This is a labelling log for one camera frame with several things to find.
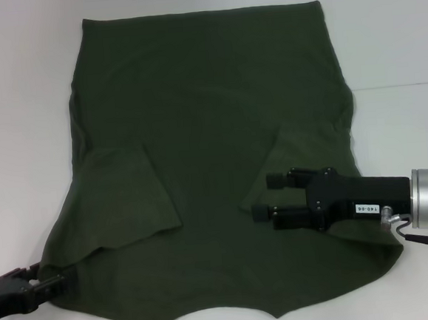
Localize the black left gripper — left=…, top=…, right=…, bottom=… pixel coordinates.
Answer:
left=0, top=259, right=81, bottom=320

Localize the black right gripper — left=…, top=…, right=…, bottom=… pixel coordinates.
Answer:
left=248, top=157, right=415, bottom=238

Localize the dark green shirt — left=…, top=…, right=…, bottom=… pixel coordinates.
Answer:
left=21, top=0, right=410, bottom=320

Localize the right arm cable with plug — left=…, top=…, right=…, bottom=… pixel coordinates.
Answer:
left=378, top=202, right=428, bottom=267

